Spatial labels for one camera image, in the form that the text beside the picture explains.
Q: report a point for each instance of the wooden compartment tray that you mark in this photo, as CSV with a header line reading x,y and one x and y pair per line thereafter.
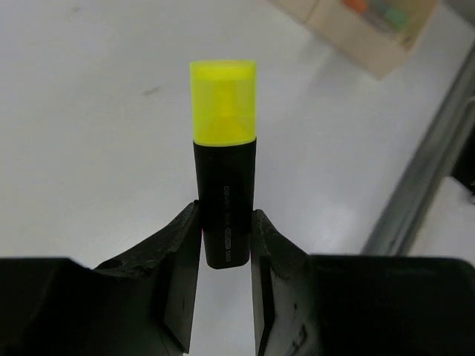
x,y
364,37

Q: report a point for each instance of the pastel green highlighter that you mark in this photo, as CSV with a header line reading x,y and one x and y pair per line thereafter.
x,y
396,18

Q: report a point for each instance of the yellow cap black highlighter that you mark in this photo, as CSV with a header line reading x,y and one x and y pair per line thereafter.
x,y
223,108

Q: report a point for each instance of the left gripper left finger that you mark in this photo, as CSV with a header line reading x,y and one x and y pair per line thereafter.
x,y
140,302

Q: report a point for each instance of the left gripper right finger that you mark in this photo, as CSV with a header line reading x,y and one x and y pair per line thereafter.
x,y
326,304

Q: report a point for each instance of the pastel orange cap highlighter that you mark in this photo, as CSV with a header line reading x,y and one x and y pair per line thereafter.
x,y
358,6

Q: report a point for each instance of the aluminium table frame rail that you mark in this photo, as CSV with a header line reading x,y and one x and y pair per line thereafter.
x,y
395,232

